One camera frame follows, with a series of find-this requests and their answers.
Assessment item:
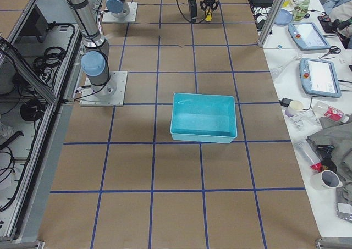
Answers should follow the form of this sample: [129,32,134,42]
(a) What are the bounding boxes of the yellow beetle toy car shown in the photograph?
[205,9,212,23]

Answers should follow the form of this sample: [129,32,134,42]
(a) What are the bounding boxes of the light blue plate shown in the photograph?
[274,9,293,26]

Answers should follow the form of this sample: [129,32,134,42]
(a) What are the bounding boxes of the green patterned cup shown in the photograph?
[293,0,310,21]

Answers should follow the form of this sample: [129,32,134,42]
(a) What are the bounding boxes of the upper teach pendant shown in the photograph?
[287,22,331,51]

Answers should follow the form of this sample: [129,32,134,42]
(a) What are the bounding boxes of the teach pendant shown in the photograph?
[287,22,331,51]
[299,58,342,98]

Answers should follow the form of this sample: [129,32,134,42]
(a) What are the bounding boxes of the teal plastic bin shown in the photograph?
[170,93,238,143]

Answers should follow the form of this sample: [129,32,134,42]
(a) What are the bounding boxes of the lower teach pendant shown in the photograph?
[299,58,342,98]

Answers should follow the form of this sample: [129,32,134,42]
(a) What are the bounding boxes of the white paper cup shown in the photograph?
[285,100,304,117]

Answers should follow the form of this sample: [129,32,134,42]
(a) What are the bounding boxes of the clear plastic bottle red label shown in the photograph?
[312,101,349,123]

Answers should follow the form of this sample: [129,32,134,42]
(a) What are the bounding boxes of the black monitor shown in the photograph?
[15,4,49,43]

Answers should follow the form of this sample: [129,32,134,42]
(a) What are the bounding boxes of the plastic tube red cap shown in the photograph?
[294,140,322,173]

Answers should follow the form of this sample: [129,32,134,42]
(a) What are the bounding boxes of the grey cloth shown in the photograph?
[306,115,351,222]

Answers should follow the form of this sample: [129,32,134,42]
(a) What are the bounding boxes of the white mug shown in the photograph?
[310,170,343,190]

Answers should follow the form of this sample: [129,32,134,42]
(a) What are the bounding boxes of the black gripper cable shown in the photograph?
[176,0,210,24]

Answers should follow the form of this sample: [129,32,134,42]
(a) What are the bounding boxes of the aluminium frame post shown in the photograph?
[257,0,285,47]

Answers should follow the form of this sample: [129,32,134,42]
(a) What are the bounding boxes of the black handled scissors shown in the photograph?
[319,46,341,59]

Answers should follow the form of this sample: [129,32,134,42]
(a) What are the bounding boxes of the coiled black cables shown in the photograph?
[32,46,68,81]

